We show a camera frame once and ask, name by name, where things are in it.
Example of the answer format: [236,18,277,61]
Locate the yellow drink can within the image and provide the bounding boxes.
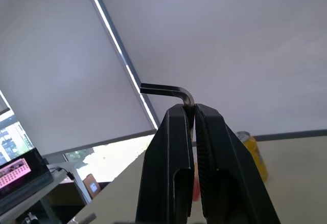
[236,131,269,183]

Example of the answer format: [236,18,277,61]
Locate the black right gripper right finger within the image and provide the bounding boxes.
[195,103,282,224]

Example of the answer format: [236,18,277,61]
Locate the grey roller blind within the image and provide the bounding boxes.
[0,0,158,156]
[88,0,327,142]

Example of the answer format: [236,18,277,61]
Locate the dark metal hex key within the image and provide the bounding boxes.
[140,82,196,143]

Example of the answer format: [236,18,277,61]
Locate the black laptop with pink screen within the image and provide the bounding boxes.
[0,147,54,211]

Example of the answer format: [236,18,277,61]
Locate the brown cardboard box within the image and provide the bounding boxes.
[82,173,101,199]

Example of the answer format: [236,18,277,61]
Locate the red object behind fingers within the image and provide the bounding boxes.
[192,162,202,202]

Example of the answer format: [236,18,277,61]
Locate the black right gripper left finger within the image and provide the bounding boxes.
[135,103,195,224]

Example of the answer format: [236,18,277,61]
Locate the black cable with plug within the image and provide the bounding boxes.
[52,167,89,204]

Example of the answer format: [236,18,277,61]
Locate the grey side desk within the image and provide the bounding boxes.
[0,161,77,224]

